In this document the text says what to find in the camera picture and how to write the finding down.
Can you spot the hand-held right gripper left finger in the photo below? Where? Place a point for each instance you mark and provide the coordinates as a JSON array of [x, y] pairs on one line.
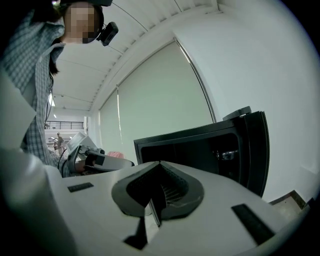
[[95, 212]]

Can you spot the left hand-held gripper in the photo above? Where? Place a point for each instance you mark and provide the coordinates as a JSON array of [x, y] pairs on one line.
[[77, 142]]

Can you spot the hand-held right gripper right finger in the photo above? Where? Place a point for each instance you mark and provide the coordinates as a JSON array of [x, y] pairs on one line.
[[220, 200]]

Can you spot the black mini fridge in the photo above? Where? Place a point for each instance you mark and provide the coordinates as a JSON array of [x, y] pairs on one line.
[[190, 140]]

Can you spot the person's left forearm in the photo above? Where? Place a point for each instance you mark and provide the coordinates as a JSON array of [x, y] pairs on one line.
[[56, 162]]

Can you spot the person's left hand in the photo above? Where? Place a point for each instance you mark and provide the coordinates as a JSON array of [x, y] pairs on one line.
[[81, 168]]

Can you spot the narrow pale green roller blind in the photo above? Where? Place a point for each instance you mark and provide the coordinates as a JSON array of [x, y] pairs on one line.
[[108, 125]]

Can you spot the black railing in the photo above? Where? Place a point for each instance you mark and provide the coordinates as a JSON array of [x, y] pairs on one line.
[[65, 122]]

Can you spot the wide pale green roller blind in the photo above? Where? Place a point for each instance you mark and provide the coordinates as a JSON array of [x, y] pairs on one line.
[[165, 100]]

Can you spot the person's plaid shirt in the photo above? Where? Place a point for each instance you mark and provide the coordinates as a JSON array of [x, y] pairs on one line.
[[27, 62]]

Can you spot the person's head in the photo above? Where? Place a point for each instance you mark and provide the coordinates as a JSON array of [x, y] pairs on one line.
[[80, 22]]

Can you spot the black head-mounted camera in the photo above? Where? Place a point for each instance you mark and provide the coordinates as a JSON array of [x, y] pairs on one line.
[[108, 33]]

